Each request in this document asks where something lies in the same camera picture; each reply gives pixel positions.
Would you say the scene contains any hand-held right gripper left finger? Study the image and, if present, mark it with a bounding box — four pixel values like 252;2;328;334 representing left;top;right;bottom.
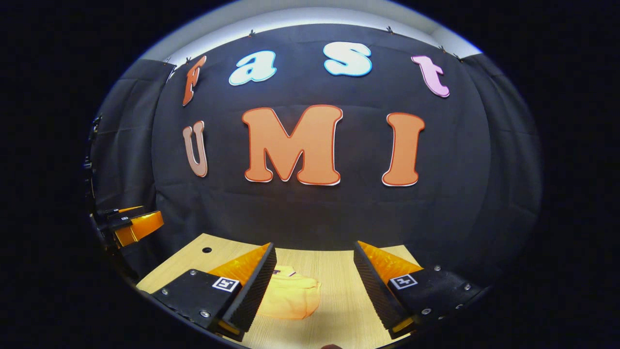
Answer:
150;242;278;342

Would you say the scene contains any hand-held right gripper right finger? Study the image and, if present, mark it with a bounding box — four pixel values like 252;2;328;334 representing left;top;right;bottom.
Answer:
353;241;485;340

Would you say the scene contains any orange T-shirt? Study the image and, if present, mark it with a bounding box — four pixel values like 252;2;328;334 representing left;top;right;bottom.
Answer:
257;265;322;320

